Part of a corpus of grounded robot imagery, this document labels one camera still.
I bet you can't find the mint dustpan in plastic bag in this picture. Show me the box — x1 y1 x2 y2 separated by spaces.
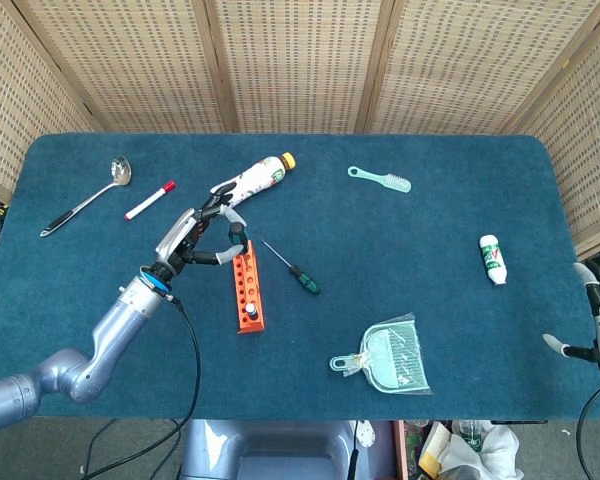
329 312 435 397

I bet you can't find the steel ladle with black handle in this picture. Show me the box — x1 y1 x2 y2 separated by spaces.
39 155 133 239

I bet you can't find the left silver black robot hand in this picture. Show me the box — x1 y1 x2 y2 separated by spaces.
154 183 249 279

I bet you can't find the white perforated plate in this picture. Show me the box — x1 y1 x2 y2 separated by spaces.
355 420 378 448

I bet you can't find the white marker with red cap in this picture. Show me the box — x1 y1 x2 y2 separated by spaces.
124 180 177 222

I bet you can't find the woven wicker folding screen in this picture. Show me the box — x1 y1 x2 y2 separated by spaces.
0 0 600 261

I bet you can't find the white plastic bag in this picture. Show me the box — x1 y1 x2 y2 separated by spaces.
437 421 525 480

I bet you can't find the black cable on robot base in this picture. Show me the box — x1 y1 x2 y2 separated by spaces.
348 420 360 480

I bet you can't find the mint green plastic brush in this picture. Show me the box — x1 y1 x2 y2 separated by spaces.
347 165 413 195

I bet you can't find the orange tool rack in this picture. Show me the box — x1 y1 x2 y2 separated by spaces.
231 239 269 336

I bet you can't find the white printed bottle yellow cap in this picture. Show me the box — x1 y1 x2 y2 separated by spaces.
210 152 297 212

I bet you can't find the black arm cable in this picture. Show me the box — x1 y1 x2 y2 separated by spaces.
79 294 202 480
576 379 600 480

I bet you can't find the blue felt table cover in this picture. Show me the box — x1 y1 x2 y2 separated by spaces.
0 133 600 422

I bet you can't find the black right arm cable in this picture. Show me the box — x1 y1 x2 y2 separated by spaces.
576 379 600 480

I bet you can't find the blue floor cable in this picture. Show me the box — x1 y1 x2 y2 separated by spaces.
85 418 119 480

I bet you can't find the small white green bottle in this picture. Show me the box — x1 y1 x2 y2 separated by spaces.
478 234 509 288

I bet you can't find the green black striped-handle screwdriver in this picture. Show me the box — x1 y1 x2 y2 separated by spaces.
262 241 323 296

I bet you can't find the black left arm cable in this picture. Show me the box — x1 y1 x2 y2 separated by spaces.
79 294 202 480

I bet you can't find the red-brown box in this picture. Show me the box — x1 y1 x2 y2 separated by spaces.
393 420 412 480

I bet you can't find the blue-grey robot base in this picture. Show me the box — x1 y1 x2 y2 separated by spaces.
179 418 362 480

